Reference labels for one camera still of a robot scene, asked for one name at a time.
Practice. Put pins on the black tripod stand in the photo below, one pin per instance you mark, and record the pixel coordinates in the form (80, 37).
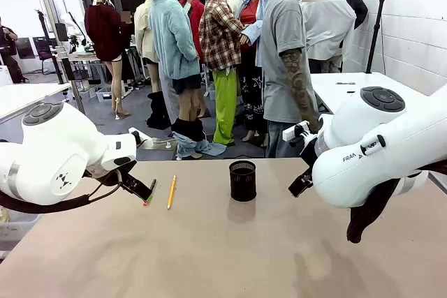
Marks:
(375, 38)

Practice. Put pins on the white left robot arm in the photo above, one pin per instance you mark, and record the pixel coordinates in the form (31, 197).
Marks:
(52, 137)

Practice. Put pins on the black marker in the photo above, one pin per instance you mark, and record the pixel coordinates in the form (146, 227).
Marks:
(345, 83)

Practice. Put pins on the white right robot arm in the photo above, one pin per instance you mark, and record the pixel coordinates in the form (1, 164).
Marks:
(384, 158)

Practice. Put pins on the black monitor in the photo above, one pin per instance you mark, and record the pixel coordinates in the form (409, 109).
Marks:
(25, 47)

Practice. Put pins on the mannequin in plaid hooded shirt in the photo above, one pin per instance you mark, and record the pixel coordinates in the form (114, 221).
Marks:
(220, 33)

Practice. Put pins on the person's tattooed right forearm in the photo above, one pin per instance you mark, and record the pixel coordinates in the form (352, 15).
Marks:
(297, 81)

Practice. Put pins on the mannequin in maroon sweater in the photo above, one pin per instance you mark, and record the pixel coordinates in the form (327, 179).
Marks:
(104, 33)

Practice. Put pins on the person in black clothes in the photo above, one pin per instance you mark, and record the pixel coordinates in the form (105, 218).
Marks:
(7, 38)

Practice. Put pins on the mannequin in red top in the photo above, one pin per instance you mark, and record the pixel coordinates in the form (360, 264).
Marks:
(249, 15)

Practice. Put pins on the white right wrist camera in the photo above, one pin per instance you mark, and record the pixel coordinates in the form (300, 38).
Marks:
(293, 132)

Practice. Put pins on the mannequin in light blue fleece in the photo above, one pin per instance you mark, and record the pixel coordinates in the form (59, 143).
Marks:
(171, 33)

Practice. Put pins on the black office chair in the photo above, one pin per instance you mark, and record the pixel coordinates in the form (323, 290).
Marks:
(43, 50)

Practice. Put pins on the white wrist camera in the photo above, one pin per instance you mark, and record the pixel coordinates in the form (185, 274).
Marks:
(293, 132)
(145, 134)

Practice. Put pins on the clear plastic bin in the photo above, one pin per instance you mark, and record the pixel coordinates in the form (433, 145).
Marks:
(17, 231)

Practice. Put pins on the person in gray T-shirt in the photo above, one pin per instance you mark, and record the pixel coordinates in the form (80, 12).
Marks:
(279, 67)

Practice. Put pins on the mannequin in cream jacket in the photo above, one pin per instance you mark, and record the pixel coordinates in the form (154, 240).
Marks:
(143, 33)

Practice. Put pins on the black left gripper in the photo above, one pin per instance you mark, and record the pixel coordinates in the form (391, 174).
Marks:
(127, 179)

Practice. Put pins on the gray workbench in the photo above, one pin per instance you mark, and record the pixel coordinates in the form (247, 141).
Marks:
(84, 56)

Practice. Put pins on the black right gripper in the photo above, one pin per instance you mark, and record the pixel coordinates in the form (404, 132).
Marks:
(310, 155)

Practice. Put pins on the mannequin in white shirt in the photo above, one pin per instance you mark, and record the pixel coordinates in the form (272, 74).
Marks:
(328, 26)

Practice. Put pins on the gray mannequin base plate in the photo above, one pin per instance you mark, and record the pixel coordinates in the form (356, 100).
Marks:
(157, 144)

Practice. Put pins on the yellow pencil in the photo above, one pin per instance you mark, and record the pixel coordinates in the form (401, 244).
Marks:
(171, 193)

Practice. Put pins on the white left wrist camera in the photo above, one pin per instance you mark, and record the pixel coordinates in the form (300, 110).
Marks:
(145, 134)

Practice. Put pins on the mannequin in red jacket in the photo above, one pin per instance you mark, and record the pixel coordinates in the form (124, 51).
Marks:
(197, 12)

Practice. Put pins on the person's right hand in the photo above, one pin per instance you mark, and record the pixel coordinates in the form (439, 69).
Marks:
(315, 125)

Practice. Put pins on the black mesh pen holder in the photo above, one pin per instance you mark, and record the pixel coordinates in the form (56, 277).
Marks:
(242, 186)

